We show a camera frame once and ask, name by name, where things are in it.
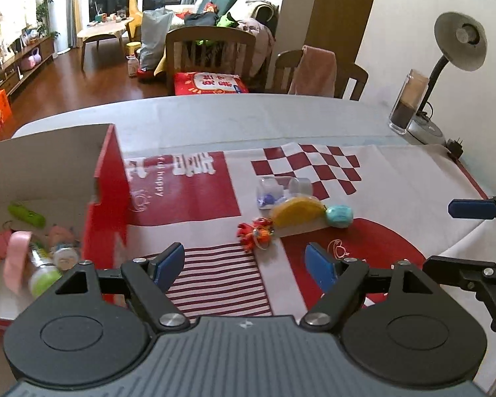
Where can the yellow stool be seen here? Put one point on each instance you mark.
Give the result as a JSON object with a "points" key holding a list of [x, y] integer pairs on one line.
{"points": [[134, 47]]}

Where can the pink heart-shaped container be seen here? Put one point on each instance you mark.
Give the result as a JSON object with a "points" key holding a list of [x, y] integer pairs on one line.
{"points": [[17, 260]]}

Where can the wooden tv cabinet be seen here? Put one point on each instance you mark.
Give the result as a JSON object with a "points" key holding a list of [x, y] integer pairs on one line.
{"points": [[12, 70]]}

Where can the red printed seat cushion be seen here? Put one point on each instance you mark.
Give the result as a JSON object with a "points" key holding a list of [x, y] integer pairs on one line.
{"points": [[210, 82]]}

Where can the white blue toy figure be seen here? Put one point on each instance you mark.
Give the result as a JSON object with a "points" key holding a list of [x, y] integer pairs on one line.
{"points": [[66, 257]]}

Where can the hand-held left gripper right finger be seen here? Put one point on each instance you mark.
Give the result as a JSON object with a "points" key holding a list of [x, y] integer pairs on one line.
{"points": [[320, 266]]}

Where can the wooden coffee table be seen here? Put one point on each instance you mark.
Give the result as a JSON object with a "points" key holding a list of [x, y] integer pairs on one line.
{"points": [[103, 29]]}

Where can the clear plastic case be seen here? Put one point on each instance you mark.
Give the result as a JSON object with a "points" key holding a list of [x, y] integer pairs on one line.
{"points": [[283, 188]]}

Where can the white green tube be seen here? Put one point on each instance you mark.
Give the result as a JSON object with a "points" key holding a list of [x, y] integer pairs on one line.
{"points": [[43, 273]]}

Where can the green oblong toy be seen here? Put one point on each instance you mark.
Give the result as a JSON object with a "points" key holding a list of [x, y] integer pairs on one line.
{"points": [[24, 215]]}

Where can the glass jar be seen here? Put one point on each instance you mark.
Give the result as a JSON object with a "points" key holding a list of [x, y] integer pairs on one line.
{"points": [[409, 103]]}

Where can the teal oval case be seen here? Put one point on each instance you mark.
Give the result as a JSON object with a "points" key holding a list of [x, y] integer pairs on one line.
{"points": [[339, 216]]}

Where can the pink binder clip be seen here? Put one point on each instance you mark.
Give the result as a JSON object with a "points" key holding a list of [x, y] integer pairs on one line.
{"points": [[0, 248]]}

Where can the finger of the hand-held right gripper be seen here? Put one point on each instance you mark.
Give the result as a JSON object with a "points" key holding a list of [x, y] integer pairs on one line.
{"points": [[471, 209], [450, 269]]}

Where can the grey blue bag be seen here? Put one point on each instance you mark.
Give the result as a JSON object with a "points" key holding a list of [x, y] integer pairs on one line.
{"points": [[155, 37]]}

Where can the yellow half-round toy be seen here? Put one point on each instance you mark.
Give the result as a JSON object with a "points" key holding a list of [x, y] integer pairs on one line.
{"points": [[295, 213]]}

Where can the grey desk lamp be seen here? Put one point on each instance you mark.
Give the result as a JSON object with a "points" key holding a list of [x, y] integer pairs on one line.
{"points": [[458, 37]]}

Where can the pink doll figure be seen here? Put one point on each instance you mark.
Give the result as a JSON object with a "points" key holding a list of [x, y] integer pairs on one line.
{"points": [[60, 233]]}

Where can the wooden slatted chair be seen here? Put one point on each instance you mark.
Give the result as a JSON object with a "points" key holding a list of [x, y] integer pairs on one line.
{"points": [[177, 49]]}

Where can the pink towel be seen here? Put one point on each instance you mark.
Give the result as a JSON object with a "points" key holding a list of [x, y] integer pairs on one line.
{"points": [[314, 70]]}

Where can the sofa with clothes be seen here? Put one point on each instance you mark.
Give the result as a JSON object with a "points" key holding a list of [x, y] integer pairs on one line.
{"points": [[256, 25]]}

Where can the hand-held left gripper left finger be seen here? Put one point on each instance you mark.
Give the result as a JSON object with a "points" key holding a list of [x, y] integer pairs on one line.
{"points": [[169, 262]]}

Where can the red white printed table mat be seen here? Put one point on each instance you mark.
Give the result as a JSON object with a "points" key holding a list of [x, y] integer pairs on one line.
{"points": [[182, 198]]}

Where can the yellow giraffe figure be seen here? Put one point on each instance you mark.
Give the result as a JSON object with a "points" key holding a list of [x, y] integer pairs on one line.
{"points": [[134, 8]]}

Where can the black power plug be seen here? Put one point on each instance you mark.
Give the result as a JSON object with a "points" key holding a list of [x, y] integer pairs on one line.
{"points": [[456, 147]]}

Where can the green potted plant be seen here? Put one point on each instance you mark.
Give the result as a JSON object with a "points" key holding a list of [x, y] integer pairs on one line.
{"points": [[47, 4]]}

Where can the plastic bottle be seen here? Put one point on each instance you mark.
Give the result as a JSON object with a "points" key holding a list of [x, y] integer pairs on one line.
{"points": [[132, 66]]}

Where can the red cardboard box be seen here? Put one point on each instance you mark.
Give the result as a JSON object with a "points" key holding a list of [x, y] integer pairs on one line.
{"points": [[45, 165]]}

